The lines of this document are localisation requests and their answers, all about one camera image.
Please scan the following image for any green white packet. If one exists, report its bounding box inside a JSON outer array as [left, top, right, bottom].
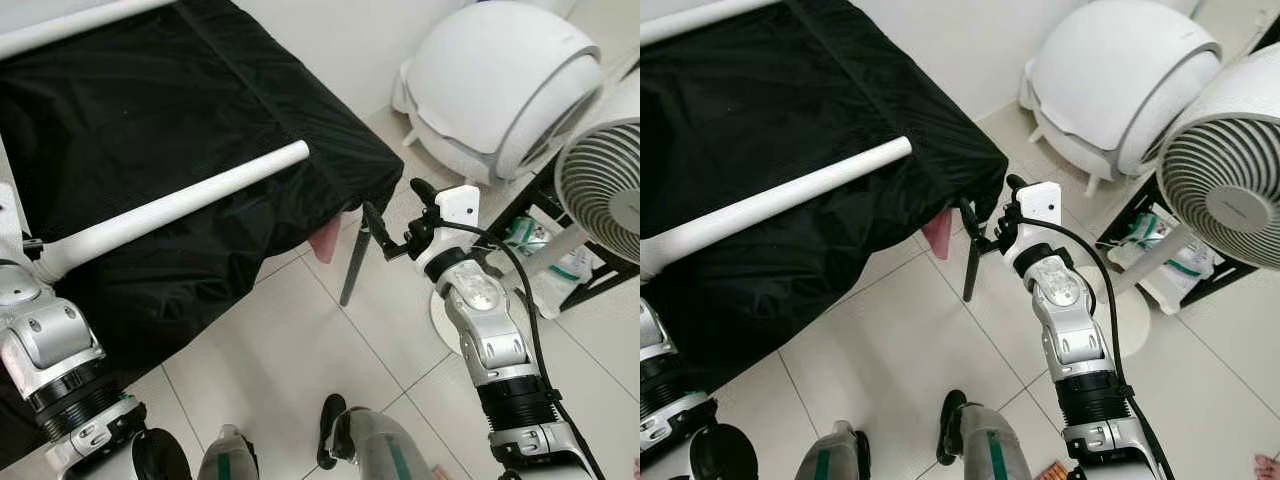
[[500, 215, 549, 259], [1120, 210, 1171, 266]]

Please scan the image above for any white plastic chair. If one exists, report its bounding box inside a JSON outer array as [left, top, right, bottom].
[[390, 0, 606, 189], [1018, 0, 1223, 196]]

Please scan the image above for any grey green robot right leg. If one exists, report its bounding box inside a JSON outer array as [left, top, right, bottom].
[[318, 393, 446, 480], [937, 390, 1046, 480]]

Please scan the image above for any black table cloth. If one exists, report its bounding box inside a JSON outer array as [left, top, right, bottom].
[[640, 0, 1009, 396], [0, 0, 405, 446]]

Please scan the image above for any white pedestal fan head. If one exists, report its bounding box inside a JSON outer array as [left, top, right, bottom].
[[1155, 42, 1280, 271], [553, 70, 641, 266]]

